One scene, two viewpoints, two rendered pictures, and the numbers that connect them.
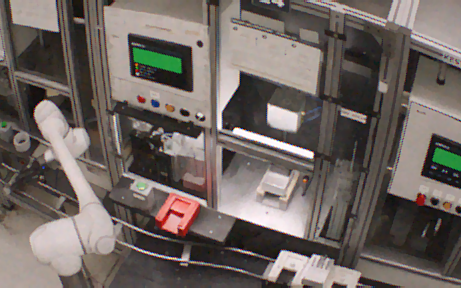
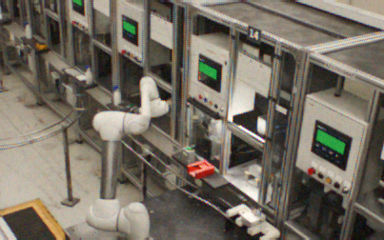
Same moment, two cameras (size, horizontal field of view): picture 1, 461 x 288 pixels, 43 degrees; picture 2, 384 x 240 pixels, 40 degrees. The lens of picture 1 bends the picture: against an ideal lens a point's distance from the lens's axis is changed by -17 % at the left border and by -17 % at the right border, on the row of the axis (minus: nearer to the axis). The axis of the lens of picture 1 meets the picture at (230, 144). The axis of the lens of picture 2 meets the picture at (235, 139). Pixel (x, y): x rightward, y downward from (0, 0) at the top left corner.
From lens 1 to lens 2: 180 cm
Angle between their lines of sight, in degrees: 27
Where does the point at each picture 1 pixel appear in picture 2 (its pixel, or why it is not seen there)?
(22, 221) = (126, 190)
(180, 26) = (219, 51)
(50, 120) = (147, 85)
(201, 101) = (223, 99)
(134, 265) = (167, 196)
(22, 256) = not seen: hidden behind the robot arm
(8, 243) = not seen: hidden behind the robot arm
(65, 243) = (113, 119)
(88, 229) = (131, 117)
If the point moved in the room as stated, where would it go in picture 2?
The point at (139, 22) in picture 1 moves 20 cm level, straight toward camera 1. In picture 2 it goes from (204, 47) to (193, 55)
